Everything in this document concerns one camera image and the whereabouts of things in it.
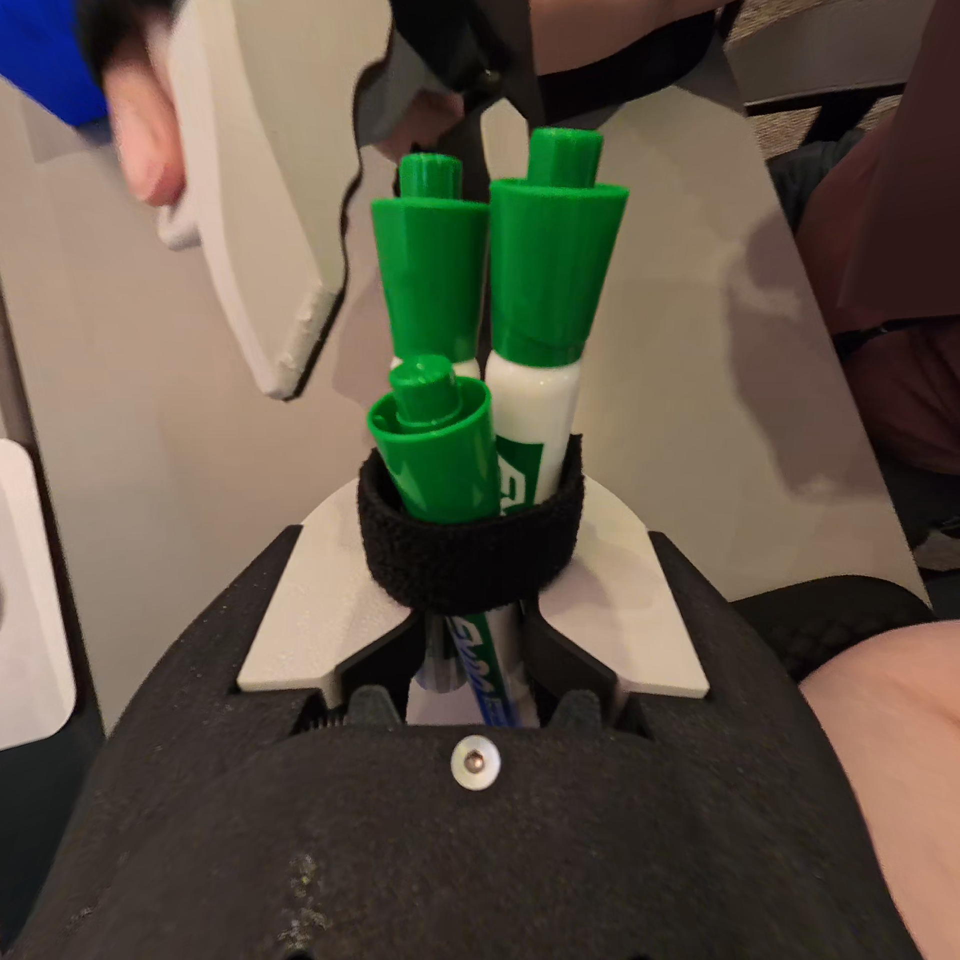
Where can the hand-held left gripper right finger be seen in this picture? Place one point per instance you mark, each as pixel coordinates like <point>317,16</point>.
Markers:
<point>630,615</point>

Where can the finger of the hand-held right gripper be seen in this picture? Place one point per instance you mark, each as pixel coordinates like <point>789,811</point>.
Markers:
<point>270,187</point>
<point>390,82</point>

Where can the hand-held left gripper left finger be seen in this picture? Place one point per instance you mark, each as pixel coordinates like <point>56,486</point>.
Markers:
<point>315,615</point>

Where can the green dry erase marker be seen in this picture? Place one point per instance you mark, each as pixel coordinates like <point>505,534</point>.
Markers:
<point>442,465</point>
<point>551,262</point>
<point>431,262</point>

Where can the blue plastic bin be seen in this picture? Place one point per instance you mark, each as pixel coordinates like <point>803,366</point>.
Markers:
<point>45,60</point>

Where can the person's right hand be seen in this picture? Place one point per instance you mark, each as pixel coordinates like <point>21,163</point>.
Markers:
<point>146,127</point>

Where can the white stand base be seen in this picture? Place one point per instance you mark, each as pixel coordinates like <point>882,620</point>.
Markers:
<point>37,600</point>

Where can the dark cloth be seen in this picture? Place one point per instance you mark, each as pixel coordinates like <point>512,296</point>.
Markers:
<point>810,180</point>

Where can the person's maroon shirt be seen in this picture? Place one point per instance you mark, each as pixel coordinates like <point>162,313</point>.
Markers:
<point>900,225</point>

